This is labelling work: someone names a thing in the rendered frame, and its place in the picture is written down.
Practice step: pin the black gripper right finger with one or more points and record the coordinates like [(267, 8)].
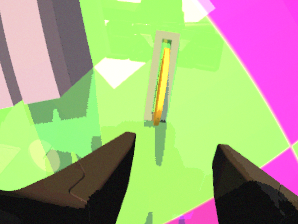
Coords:
[(245, 194)]

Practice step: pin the gold coin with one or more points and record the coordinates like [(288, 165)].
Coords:
[(161, 87)]

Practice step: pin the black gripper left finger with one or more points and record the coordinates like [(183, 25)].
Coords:
[(90, 191)]

